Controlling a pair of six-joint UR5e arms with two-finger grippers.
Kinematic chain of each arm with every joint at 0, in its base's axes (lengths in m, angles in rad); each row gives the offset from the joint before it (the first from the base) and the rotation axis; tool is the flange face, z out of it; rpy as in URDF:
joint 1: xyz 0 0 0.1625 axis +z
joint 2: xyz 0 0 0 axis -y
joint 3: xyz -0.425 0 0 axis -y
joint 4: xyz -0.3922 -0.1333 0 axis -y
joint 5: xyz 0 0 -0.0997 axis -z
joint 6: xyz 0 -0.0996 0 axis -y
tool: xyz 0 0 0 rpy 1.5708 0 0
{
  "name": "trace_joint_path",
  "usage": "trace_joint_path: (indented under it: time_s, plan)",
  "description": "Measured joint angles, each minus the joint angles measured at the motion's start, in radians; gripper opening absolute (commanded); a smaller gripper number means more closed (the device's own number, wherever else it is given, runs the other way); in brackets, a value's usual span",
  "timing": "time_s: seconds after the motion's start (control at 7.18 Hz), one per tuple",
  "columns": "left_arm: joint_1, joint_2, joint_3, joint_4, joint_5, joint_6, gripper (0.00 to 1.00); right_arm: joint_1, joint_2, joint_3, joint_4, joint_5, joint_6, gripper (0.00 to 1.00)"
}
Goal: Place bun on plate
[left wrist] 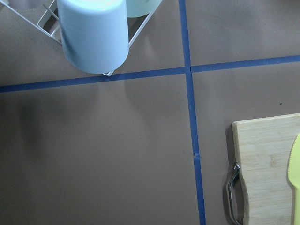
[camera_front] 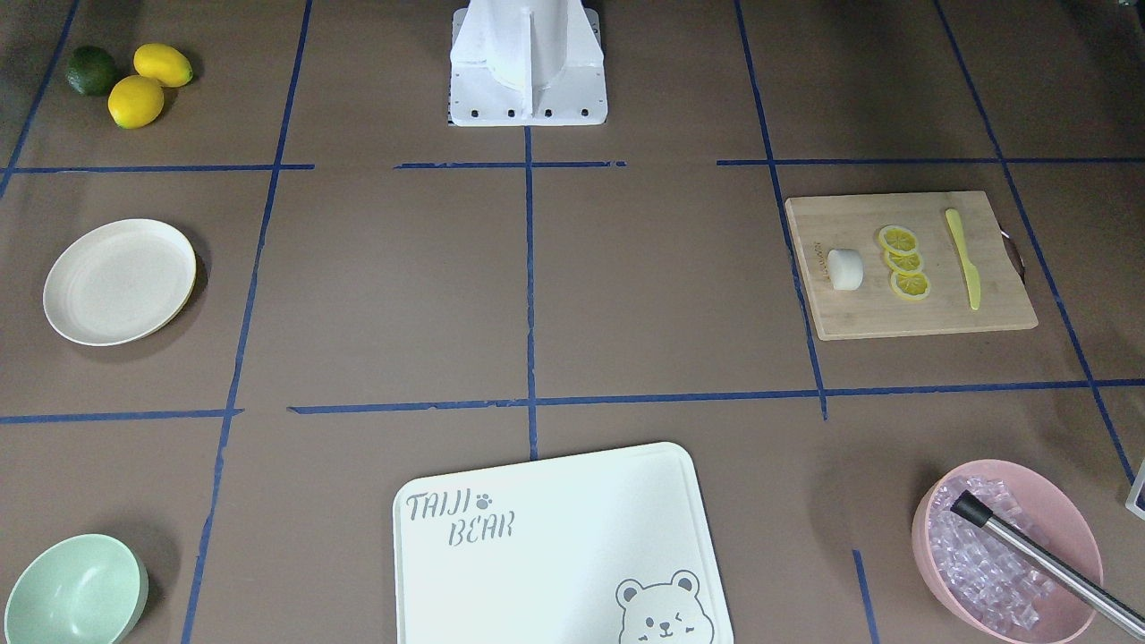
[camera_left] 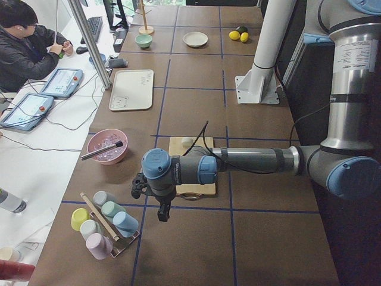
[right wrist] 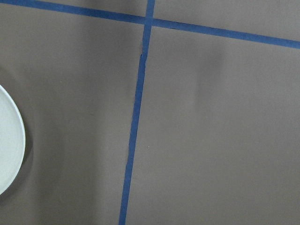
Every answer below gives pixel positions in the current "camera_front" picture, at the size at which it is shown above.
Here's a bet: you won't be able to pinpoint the white bear tray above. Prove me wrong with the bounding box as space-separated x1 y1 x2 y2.
393 443 734 643

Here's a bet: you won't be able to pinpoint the bamboo cutting board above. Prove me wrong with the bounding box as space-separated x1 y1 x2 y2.
785 191 1039 341

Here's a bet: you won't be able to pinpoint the lemon slice top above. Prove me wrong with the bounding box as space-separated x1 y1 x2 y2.
877 225 919 257

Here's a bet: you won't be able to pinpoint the lemon slice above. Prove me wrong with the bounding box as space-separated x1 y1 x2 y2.
877 225 919 257
890 272 931 301
882 251 925 276

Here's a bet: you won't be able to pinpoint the lemon slice bottom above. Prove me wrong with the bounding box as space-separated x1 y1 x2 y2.
890 272 931 301

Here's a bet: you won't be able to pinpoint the lemon slice middle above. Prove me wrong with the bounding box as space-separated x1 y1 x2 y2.
882 251 925 276

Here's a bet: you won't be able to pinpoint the yellow-green plastic knife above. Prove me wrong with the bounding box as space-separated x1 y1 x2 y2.
943 209 981 311

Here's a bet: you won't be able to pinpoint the steel tongs black tip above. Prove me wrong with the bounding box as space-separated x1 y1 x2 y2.
950 492 1144 641

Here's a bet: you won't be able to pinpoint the cream round plate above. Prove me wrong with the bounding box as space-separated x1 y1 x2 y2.
42 217 198 347

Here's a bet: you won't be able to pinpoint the yellow lemon upper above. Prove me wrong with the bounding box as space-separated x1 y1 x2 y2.
132 42 195 87

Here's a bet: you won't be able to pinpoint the yellow lemon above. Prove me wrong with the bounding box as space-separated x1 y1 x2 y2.
132 42 195 87
106 76 166 129

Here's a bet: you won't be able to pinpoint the yellow lemon lower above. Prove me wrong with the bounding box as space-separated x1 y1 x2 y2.
106 76 166 129

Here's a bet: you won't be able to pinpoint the clear ice cubes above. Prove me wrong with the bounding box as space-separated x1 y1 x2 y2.
927 476 1056 637

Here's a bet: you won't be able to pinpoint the pink bowl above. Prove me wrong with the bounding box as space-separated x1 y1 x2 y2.
911 458 1104 643

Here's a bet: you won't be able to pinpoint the green lime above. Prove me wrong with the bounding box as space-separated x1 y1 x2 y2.
65 46 120 97

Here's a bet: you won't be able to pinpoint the mint green bowl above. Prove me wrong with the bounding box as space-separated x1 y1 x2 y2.
3 534 148 643

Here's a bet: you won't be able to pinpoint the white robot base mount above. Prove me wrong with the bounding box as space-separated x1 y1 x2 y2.
447 1 608 127

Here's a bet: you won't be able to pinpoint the metal cutting board handle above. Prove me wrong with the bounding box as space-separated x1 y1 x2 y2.
998 231 1027 284

